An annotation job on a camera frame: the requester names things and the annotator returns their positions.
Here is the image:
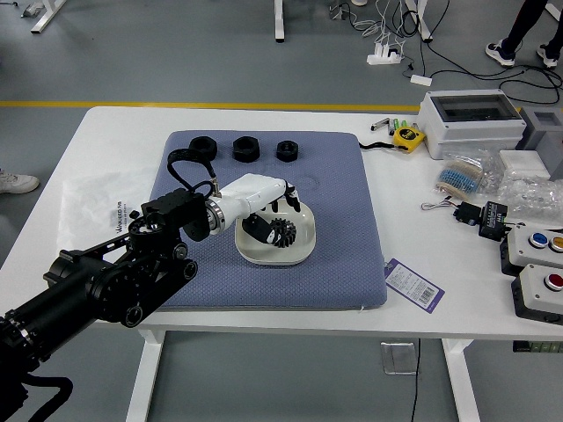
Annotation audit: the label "small grey plastic box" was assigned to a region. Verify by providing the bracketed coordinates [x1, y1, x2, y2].
[516, 106, 563, 181]

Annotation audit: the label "person with white shoes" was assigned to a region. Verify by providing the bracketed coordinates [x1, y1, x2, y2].
[485, 0, 562, 68]

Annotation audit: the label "white plastic bag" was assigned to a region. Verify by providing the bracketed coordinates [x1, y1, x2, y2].
[56, 169, 155, 265]

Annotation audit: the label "button box blue and yellow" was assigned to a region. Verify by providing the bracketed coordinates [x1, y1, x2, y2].
[500, 224, 563, 278]

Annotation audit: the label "clear plastic holder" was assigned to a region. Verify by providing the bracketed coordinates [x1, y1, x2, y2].
[380, 341, 418, 375]

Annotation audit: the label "small black hex nut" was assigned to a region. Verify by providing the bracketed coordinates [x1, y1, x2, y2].
[275, 139, 300, 164]

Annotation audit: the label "black hanging cable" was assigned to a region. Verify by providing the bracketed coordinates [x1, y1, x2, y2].
[408, 338, 421, 422]

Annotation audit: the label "white square dish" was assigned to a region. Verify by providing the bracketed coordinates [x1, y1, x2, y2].
[235, 197, 317, 266]

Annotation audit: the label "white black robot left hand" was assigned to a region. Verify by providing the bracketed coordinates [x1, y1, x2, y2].
[217, 172, 303, 245]

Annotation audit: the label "black servo with wires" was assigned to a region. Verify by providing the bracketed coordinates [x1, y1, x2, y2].
[420, 197, 481, 228]

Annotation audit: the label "clear plastic bag of parts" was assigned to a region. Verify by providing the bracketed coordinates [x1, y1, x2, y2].
[499, 171, 563, 223]

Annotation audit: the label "white desk leg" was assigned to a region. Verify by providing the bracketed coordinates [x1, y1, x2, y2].
[404, 0, 435, 43]
[273, 0, 287, 44]

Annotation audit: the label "big black gear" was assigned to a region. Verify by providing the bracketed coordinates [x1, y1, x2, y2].
[275, 221, 298, 250]

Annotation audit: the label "yellow tape measure with strap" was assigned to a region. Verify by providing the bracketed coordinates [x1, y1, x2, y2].
[358, 126, 428, 154]

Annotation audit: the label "white table leg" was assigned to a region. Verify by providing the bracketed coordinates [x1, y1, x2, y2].
[125, 329, 167, 422]
[442, 338, 483, 422]

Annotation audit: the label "white power strip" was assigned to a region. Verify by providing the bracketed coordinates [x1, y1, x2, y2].
[367, 41, 404, 67]

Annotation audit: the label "bag of blue resistors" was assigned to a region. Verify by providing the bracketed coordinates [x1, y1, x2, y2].
[435, 148, 502, 197]

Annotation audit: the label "white flat box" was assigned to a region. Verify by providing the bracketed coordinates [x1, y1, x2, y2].
[499, 149, 551, 179]

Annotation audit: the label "black floor cables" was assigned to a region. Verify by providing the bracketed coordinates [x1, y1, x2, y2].
[333, 0, 563, 106]

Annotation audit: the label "button box with red button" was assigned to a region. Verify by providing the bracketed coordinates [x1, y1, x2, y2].
[511, 263, 563, 325]

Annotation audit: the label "white desk foot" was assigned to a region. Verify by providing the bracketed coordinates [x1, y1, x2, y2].
[19, 0, 67, 34]

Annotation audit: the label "black electronic module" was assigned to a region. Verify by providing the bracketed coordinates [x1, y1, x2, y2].
[478, 200, 511, 241]

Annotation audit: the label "white floor cables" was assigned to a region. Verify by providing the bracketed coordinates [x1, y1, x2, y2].
[351, 0, 413, 50]

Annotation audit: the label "blue-grey cushion mat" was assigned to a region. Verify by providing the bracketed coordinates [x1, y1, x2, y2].
[156, 129, 389, 312]

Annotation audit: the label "purple and white tag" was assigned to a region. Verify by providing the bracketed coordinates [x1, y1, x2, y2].
[383, 258, 445, 314]

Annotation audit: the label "big black hex nut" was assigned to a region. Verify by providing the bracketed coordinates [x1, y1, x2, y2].
[232, 135, 260, 163]
[188, 135, 217, 162]

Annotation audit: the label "grey enclosure with clear lid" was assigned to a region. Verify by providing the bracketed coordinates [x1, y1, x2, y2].
[416, 89, 528, 160]

